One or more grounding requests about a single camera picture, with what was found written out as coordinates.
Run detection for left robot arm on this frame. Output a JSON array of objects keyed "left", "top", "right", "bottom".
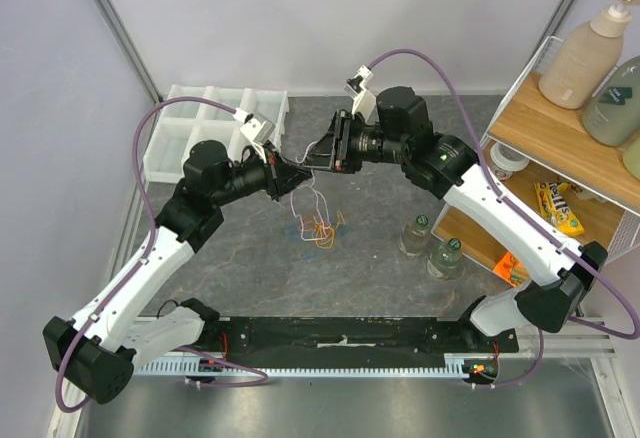
[{"left": 43, "top": 140, "right": 311, "bottom": 404}]

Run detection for orange snack box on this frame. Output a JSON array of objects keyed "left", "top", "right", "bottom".
[{"left": 493, "top": 252, "right": 529, "bottom": 287}]

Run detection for white compartment tray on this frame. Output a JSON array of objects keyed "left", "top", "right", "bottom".
[{"left": 143, "top": 84, "right": 289, "bottom": 184}]

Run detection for white yogurt cup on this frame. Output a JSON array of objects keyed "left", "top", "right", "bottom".
[{"left": 490, "top": 142, "right": 530, "bottom": 181}]

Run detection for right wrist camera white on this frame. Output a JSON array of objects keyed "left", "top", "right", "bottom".
[{"left": 345, "top": 65, "right": 376, "bottom": 124}]

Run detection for white cable duct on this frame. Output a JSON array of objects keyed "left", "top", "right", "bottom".
[{"left": 134, "top": 353, "right": 483, "bottom": 379}]

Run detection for white wire shelf rack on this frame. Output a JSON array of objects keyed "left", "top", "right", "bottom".
[{"left": 431, "top": 35, "right": 640, "bottom": 289}]

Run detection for yellow candy bag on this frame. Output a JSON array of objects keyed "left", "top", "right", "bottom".
[{"left": 534, "top": 182, "right": 585, "bottom": 237}]

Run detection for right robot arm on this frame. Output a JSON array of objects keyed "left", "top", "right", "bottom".
[{"left": 303, "top": 86, "right": 608, "bottom": 352}]

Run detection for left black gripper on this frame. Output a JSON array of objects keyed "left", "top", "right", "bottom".
[{"left": 212, "top": 140, "right": 314, "bottom": 207}]

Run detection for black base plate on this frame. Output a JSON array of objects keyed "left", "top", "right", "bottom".
[{"left": 195, "top": 316, "right": 519, "bottom": 369}]

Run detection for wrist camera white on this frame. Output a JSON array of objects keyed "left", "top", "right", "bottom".
[
  {"left": 233, "top": 108, "right": 275, "bottom": 162},
  {"left": 345, "top": 65, "right": 376, "bottom": 124}
]

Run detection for glass bottle green cap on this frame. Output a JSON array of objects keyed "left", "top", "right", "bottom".
[
  {"left": 399, "top": 214, "right": 431, "bottom": 258},
  {"left": 426, "top": 238, "right": 462, "bottom": 281}
]

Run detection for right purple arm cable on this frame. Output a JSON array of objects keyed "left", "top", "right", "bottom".
[{"left": 368, "top": 48, "right": 640, "bottom": 387}]

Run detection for green soap bottle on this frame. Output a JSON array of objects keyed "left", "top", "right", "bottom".
[{"left": 582, "top": 56, "right": 639, "bottom": 147}]

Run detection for beige pump bottle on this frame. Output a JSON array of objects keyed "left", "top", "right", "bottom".
[{"left": 538, "top": 0, "right": 639, "bottom": 110}]

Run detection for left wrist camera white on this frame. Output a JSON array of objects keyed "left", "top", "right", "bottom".
[{"left": 233, "top": 108, "right": 275, "bottom": 162}]

